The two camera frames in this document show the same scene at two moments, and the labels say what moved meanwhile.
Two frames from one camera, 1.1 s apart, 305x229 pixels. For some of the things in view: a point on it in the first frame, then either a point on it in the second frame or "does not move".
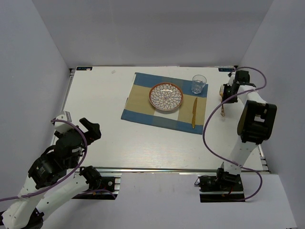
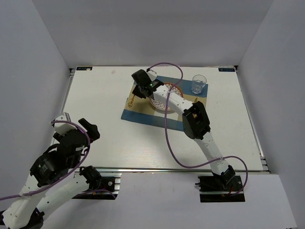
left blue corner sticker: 84,68 does not move
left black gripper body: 90,135 does not move
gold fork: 221,88 -> 130,103
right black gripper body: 228,92 -> 138,91
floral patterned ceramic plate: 166,97 does not move
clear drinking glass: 198,82 does not move
